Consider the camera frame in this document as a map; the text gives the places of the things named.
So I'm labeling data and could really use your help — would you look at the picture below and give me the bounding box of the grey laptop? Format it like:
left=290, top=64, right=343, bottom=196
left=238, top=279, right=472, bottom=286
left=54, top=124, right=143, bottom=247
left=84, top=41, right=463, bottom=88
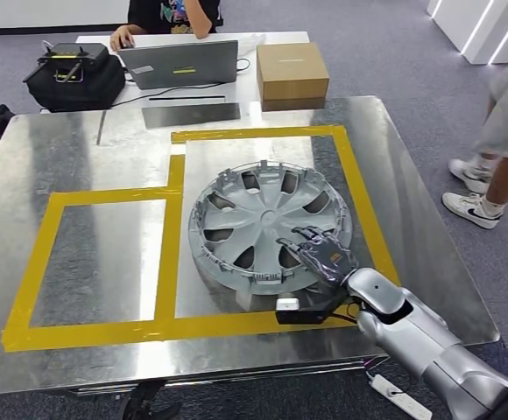
left=118, top=38, right=240, bottom=91

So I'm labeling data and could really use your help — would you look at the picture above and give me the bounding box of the yellow tape double rectangle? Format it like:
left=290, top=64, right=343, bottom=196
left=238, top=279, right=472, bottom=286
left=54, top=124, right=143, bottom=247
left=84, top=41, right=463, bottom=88
left=0, top=124, right=400, bottom=354

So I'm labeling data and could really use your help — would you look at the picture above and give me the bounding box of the black device yellow stripe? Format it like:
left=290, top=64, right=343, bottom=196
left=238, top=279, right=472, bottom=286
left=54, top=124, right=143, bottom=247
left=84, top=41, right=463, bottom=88
left=39, top=42, right=110, bottom=82

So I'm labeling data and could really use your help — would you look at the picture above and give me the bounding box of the brown cardboard box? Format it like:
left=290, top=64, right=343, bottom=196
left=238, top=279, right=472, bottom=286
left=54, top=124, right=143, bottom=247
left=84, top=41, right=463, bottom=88
left=256, top=42, right=330, bottom=112

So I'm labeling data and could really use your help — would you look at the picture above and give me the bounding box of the white power strip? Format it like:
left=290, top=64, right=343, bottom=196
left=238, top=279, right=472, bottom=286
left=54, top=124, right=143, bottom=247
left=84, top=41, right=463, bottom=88
left=370, top=374, right=433, bottom=420

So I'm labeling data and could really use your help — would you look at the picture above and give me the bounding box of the grey plastic wheel hubcap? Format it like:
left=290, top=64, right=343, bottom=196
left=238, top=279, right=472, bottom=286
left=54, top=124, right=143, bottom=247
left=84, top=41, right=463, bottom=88
left=188, top=160, right=353, bottom=297

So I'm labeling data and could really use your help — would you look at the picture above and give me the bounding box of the steel workbench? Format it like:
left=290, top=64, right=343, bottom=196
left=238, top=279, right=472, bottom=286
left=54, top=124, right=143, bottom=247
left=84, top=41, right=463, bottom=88
left=0, top=95, right=500, bottom=401

